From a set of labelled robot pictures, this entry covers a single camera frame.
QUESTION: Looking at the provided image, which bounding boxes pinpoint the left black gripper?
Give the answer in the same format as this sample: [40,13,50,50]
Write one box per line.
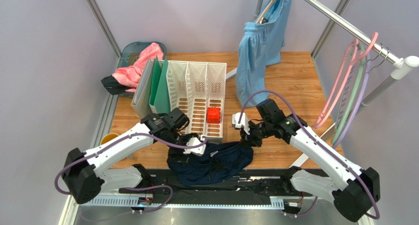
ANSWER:
[164,129,198,166]

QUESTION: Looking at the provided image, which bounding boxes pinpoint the navy blue shorts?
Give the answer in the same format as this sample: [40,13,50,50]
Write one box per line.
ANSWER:
[167,141,254,186]

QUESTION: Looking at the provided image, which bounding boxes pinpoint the green plastic hanger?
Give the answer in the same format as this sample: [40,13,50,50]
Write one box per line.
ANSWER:
[331,58,367,149]

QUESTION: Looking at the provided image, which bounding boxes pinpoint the metal clothes rail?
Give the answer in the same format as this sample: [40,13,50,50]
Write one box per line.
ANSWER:
[304,0,419,169]

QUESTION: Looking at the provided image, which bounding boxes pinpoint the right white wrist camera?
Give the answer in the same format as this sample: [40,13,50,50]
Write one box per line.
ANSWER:
[232,112,250,135]

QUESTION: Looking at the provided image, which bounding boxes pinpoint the grey folder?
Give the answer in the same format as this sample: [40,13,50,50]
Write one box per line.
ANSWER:
[131,59,154,118]

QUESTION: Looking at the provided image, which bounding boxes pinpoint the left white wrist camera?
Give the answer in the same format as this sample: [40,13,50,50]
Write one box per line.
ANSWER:
[183,137,206,156]

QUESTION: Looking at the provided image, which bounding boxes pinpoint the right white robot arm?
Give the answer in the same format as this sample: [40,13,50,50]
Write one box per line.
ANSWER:
[232,99,380,222]

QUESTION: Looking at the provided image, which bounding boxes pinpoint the light blue shorts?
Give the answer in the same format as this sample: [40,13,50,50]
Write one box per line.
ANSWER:
[236,0,292,105]

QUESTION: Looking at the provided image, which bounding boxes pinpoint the red cube socket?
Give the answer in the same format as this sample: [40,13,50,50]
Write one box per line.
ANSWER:
[207,107,221,124]

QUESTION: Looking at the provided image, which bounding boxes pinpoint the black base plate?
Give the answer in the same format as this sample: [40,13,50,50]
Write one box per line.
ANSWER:
[118,168,337,206]

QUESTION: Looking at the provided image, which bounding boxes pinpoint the yellow cup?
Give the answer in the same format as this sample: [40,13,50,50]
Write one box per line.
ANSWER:
[100,133,119,145]

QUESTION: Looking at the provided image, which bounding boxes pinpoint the green folder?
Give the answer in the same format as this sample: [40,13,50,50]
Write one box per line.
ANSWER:
[149,57,170,114]

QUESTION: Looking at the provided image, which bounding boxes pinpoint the pink garment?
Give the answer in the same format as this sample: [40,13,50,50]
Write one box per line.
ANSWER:
[112,42,163,93]

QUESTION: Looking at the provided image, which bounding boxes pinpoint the white file organizer rack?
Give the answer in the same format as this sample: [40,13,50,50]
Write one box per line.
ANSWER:
[166,61,227,144]

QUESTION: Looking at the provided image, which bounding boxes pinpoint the purple plastic hanger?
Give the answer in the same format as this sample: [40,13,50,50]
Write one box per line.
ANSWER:
[331,54,371,149]

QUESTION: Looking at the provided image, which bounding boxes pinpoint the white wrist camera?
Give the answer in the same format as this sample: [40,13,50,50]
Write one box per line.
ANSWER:
[232,112,250,135]
[183,137,206,156]

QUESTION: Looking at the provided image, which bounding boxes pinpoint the wooden hanger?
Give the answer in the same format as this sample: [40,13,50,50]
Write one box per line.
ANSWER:
[255,0,277,24]

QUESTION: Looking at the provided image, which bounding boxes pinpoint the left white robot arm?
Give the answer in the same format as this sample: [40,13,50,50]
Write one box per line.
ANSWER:
[55,108,207,204]

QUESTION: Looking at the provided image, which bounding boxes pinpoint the black garment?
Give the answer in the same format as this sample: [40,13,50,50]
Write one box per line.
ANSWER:
[101,76,130,95]

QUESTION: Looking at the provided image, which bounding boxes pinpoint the pink plastic hanger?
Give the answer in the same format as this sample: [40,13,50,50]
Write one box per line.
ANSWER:
[314,32,379,129]

